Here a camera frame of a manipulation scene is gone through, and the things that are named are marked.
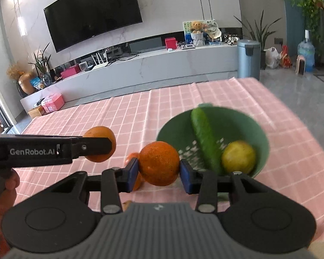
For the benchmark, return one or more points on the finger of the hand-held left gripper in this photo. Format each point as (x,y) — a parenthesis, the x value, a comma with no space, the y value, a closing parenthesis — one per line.
(93,145)

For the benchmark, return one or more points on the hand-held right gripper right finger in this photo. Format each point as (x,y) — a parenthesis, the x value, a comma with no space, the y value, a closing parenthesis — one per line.
(187,178)

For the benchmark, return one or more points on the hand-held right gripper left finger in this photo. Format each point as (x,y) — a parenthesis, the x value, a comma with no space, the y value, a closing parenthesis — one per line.
(132,174)

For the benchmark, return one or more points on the orange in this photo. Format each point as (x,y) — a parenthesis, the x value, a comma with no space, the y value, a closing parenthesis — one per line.
(101,132)
(138,182)
(159,163)

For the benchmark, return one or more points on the cucumber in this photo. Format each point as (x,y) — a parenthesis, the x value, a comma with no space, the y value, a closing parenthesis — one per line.
(205,135)

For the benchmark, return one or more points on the yellow green round fruit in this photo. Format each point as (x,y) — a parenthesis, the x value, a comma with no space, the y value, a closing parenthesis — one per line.
(239,156)

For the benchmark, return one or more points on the green bowl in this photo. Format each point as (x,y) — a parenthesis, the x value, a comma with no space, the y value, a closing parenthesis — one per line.
(232,124)

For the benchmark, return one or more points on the person's left hand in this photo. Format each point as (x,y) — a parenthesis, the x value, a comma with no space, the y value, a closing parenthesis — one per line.
(12,180)

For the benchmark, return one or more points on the cardboard box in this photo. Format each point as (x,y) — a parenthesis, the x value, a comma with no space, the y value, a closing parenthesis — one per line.
(36,112)

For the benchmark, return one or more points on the pink checked tablecloth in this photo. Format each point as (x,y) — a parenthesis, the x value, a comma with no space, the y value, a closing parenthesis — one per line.
(124,113)

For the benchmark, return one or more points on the pink storage box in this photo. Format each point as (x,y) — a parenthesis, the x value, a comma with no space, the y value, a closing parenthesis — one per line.
(54,103)

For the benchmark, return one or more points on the brown vase with dried flowers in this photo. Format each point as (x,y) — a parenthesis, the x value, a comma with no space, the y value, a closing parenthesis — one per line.
(25,85)

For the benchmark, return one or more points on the blue snack bag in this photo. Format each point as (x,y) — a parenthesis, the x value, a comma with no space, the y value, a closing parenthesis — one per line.
(36,82)

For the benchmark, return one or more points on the flat pink box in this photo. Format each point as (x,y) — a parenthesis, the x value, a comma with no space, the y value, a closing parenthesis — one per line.
(70,72)

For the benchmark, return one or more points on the small white clock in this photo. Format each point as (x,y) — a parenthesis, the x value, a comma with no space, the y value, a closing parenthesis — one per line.
(84,66)

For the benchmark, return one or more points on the white router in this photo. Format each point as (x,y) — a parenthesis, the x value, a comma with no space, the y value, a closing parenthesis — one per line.
(100,65)

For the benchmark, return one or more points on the potted long-leaf plant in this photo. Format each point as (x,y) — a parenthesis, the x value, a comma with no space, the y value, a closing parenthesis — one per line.
(41,64)

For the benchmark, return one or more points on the white marble television cabinet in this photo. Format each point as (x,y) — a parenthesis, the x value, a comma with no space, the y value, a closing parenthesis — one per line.
(151,70)

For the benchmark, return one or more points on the black speaker bar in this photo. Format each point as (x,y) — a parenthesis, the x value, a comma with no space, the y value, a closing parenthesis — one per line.
(145,44)

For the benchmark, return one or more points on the red box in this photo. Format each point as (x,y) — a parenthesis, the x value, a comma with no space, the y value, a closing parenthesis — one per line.
(170,43)

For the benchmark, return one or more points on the grey blue trash can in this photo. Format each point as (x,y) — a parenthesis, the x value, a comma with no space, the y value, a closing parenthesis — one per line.
(248,62)

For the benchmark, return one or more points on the kitchen scale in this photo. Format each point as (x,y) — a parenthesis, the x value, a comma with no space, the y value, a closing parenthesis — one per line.
(187,46)

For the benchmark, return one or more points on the black television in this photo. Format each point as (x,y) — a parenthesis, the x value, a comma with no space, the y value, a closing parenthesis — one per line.
(91,10)

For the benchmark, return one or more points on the black and white toy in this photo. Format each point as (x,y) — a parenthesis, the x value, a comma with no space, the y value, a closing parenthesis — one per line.
(230,39)

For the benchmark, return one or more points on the white plastic bag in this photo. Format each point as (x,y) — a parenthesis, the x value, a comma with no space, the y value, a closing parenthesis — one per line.
(272,58)

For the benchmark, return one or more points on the round painted fan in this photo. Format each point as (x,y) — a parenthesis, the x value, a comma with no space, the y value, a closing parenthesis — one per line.
(212,28)

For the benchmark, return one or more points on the brown teddy bear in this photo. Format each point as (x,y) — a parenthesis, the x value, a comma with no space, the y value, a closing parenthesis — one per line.
(197,26)

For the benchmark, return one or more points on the red gift bag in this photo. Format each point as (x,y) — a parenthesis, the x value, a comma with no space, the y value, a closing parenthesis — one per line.
(286,59)

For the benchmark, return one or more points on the small white heater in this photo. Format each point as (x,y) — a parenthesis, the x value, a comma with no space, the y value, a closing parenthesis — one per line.
(301,66)

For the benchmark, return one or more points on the potted snake plant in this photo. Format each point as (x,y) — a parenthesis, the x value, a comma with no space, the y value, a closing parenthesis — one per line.
(259,32)

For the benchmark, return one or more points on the water bottle with pump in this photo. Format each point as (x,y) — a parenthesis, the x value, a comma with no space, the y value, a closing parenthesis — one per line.
(306,54)

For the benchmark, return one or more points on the potted green vine plant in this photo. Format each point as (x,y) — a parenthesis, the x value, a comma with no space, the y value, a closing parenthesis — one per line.
(309,5)

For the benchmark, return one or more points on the black wall socket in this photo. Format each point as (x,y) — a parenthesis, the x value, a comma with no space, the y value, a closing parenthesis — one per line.
(279,41)

